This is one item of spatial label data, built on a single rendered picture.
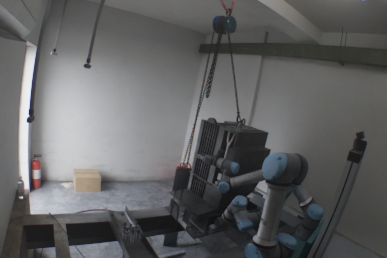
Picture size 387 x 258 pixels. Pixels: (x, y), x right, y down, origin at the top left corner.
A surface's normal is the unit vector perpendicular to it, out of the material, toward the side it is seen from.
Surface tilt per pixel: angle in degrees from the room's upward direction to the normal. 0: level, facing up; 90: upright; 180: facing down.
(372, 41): 90
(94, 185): 90
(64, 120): 90
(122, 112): 90
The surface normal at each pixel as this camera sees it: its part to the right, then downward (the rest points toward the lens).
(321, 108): -0.80, -0.09
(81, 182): 0.58, 0.22
